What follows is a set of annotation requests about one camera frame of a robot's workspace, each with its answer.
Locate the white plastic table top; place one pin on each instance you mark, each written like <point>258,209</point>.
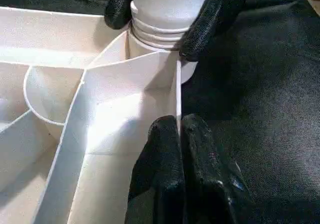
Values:
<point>112,96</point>

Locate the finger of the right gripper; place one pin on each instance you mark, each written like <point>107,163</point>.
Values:
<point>120,7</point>
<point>215,17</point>

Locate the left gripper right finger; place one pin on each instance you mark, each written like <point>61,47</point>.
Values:
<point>207,179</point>

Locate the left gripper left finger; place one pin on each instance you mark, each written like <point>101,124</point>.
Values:
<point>157,171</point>

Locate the white plastic table leg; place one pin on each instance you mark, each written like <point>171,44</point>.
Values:
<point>170,4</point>

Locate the black mat cover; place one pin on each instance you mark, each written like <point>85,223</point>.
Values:
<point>262,96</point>

